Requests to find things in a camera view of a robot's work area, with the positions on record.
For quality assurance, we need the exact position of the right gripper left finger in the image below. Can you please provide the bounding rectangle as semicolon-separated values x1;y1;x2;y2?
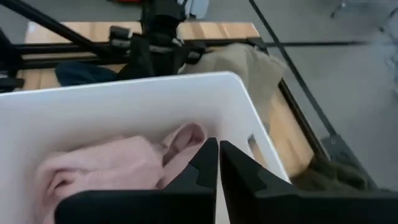
55;137;219;224

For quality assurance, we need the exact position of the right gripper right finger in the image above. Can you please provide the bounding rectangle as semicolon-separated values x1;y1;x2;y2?
219;140;398;224

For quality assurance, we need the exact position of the black garment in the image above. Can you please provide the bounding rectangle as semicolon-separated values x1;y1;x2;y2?
117;57;156;82

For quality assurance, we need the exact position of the pink shirt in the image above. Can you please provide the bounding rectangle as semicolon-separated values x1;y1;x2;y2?
33;121;208;224

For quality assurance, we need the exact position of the dark olive garment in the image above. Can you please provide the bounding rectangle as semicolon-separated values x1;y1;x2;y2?
292;157;379;192

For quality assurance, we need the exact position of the white plastic laundry basket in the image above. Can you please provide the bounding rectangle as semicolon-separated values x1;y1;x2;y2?
0;70;292;224

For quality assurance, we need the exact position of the dark navy garment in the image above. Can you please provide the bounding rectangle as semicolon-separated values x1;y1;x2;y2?
55;60;121;87

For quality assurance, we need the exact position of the beige hooded garment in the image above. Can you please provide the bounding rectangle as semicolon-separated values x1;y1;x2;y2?
180;42;289;125

